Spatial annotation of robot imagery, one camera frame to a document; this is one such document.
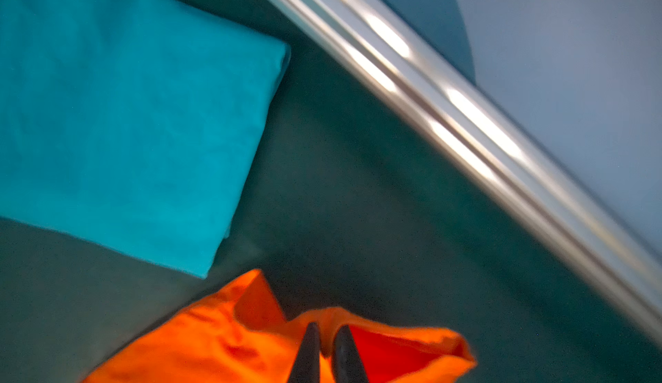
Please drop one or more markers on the orange t shirt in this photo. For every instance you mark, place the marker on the orange t shirt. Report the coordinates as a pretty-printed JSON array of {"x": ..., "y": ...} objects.
[{"x": 240, "y": 334}]

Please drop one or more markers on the folded teal t shirt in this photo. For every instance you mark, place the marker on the folded teal t shirt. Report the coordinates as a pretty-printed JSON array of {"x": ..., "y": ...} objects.
[{"x": 132, "y": 123}]

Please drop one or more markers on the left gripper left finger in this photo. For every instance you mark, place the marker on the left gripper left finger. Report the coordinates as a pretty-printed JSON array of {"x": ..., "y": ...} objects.
[{"x": 306, "y": 367}]

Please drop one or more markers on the aluminium back frame rail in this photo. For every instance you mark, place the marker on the aluminium back frame rail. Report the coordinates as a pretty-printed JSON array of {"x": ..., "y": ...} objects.
[{"x": 424, "y": 89}]

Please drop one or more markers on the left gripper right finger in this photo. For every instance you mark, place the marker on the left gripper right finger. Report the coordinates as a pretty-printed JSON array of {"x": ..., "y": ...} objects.
[{"x": 346, "y": 361}]

